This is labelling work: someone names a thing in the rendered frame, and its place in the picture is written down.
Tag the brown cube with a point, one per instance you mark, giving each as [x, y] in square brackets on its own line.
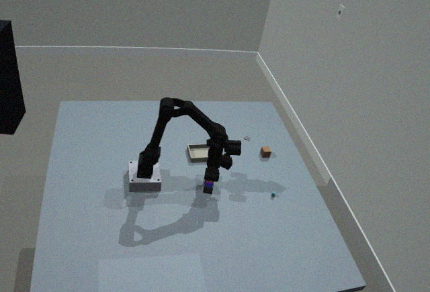
[265, 152]

